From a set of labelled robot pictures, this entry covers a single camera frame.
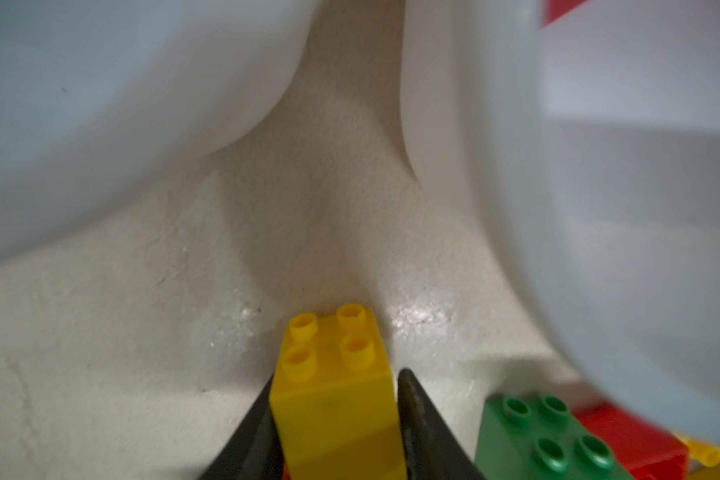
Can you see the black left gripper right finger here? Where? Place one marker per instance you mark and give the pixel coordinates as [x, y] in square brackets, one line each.
[431, 450]

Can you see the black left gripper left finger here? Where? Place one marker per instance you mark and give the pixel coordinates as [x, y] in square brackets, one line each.
[254, 450]

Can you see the green lego brick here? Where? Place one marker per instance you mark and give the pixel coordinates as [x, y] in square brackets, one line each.
[536, 436]

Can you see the yellow lego brick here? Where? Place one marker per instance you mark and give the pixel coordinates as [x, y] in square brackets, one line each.
[704, 457]
[333, 399]

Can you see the long red lego brick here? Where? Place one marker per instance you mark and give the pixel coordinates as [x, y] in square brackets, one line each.
[555, 9]

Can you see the red lego brick centre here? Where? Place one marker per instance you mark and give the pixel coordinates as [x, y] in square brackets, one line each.
[645, 451]

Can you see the white right plastic bin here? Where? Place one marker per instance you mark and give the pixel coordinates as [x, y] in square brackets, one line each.
[586, 152]

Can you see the white plastic bin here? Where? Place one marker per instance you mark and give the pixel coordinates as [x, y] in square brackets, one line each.
[96, 95]
[586, 152]

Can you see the white left plastic bin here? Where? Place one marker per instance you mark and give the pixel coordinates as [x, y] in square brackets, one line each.
[96, 95]

